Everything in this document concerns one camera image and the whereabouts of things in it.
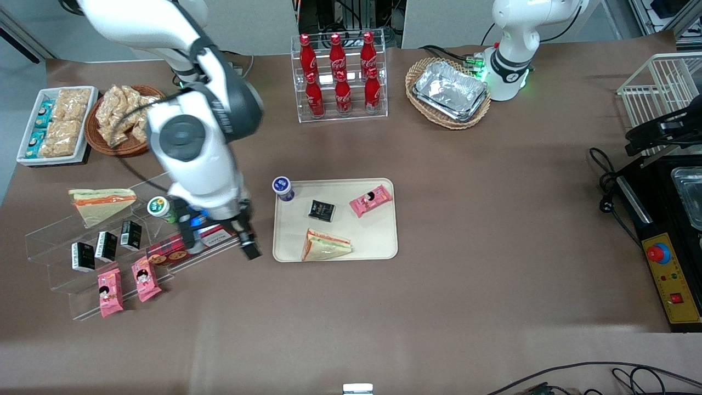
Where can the clear bag of puffed snacks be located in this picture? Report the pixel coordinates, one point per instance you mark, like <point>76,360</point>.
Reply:
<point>140,131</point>
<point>111,104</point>
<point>113,136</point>
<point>147,100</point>

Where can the red cookie box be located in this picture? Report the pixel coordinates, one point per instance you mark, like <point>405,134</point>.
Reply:
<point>164,253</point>

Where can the pink snack packet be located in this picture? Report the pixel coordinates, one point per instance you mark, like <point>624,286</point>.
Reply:
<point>110,293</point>
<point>146,280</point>
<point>370,201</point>

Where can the black snack packet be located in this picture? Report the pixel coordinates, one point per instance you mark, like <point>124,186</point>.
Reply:
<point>321,210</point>

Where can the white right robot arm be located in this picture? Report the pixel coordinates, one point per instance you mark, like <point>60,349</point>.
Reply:
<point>203,159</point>

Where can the light wicker basket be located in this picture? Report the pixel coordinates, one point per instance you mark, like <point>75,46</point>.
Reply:
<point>449,124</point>

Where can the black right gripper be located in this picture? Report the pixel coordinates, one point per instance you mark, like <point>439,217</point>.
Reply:
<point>242,221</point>

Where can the green lid cup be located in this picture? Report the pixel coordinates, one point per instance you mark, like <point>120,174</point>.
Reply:
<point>158,207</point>

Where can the wrapped cracker pack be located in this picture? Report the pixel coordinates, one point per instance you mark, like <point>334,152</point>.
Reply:
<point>67,112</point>
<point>74,97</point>
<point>60,137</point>

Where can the small black carton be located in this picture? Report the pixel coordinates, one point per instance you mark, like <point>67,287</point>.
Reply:
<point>83,257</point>
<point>130,235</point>
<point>106,246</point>

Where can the clear acrylic tiered stand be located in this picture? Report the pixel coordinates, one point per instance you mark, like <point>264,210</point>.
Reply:
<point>55,233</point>

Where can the dark metal frame bar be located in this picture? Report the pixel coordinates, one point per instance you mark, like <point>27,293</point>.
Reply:
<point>19,39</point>

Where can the grey metal shelving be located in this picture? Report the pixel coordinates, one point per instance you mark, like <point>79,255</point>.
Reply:
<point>666,13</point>

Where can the black sealing machine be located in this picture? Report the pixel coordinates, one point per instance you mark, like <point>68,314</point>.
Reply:
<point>663,219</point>

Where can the red cola bottle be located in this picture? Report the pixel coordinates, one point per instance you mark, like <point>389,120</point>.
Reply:
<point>372,92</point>
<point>343,94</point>
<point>337,54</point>
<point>314,97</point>
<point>368,52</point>
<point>307,55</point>

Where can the brown wicker basket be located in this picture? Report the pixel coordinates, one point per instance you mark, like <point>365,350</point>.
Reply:
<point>123,149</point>

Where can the black equipment rack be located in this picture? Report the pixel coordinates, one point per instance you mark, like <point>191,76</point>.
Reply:
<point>351,13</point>

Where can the black machine lever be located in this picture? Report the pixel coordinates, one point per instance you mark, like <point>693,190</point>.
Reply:
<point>663,131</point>

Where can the triangular sandwich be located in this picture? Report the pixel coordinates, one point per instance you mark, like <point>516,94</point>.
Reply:
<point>326,248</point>
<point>101,203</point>

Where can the small silver block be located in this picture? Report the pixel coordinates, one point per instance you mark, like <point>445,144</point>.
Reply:
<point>357,389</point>

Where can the white rectangular dish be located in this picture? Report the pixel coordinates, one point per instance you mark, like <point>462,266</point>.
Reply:
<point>88,126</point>

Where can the blue lid cup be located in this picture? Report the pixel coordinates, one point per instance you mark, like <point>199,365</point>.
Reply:
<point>282,186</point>

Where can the blue snack pack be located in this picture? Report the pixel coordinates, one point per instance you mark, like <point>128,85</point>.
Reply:
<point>44,114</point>
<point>35,144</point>

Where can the aluminium foil tray stack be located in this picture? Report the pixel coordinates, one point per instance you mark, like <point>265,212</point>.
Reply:
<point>449,88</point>

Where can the clear acrylic bottle rack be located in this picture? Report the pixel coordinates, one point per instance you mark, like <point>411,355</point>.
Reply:
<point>378,104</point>

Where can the red emergency stop button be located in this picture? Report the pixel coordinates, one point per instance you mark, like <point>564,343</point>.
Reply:
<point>658,253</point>

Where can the beige plastic tray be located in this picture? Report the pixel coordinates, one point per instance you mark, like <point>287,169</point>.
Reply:
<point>373,236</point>

